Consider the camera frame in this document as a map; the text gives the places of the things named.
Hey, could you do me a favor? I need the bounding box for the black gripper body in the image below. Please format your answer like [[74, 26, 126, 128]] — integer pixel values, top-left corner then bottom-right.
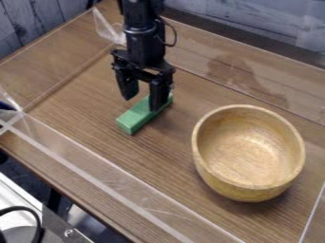
[[110, 28, 177, 91]]

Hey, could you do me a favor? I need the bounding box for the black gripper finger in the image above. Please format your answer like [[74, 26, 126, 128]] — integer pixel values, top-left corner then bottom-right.
[[116, 68, 138, 101], [150, 78, 170, 111]]

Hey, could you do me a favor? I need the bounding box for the green rectangular block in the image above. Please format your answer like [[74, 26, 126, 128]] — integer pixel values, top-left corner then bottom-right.
[[116, 94, 173, 135]]

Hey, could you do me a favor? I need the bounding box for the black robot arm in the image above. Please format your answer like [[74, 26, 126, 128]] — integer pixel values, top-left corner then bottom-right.
[[112, 0, 176, 111]]

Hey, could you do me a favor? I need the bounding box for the brown wooden bowl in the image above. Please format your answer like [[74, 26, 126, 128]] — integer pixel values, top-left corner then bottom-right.
[[192, 104, 307, 202]]

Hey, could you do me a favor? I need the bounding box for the clear acrylic front barrier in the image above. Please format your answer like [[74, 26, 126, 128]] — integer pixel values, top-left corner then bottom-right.
[[0, 91, 244, 243]]

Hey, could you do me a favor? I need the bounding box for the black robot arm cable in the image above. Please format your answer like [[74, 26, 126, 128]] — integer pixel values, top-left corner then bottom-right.
[[154, 18, 179, 48]]

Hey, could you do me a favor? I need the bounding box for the grey metal base plate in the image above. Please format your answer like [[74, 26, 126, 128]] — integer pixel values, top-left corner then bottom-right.
[[41, 211, 94, 243]]

